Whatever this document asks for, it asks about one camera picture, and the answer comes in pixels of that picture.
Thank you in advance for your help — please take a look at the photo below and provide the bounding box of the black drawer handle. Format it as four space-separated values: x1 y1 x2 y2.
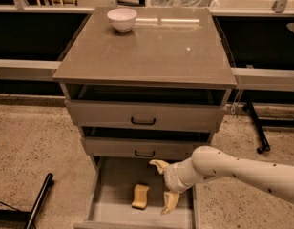
131 117 157 126
135 150 156 157

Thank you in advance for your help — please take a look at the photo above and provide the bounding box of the grey middle drawer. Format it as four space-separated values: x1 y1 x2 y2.
81 127 213 160

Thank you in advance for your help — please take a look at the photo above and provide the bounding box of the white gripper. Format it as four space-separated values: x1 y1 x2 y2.
149 159 193 215

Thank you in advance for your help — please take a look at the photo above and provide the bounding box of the white ceramic bowl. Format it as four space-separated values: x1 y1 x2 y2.
107 8 137 32

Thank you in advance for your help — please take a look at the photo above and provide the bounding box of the grey drawer cabinet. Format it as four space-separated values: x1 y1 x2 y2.
52 6 238 229

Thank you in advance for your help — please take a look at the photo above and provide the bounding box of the grey drawer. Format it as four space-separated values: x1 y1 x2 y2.
64 85 228 134
73 157 200 229
81 127 213 160

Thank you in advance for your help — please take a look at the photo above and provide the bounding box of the black middle drawer handle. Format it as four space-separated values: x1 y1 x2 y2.
135 150 156 157

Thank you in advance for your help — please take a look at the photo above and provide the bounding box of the grey metal rail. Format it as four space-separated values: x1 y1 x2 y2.
0 59 294 92

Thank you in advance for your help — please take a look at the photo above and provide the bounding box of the yellow sponge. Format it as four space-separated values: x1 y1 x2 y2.
132 184 150 210

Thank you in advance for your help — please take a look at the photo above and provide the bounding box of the grey bottom drawer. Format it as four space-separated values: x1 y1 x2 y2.
73 157 200 229

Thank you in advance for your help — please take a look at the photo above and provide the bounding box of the grey top drawer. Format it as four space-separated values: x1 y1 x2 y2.
64 85 228 134

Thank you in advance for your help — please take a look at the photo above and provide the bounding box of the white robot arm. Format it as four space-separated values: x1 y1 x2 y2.
150 146 294 215

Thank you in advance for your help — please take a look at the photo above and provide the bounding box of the black stand leg right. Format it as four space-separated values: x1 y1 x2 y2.
242 101 270 155

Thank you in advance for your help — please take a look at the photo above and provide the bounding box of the black top drawer handle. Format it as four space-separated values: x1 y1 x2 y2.
131 117 157 126

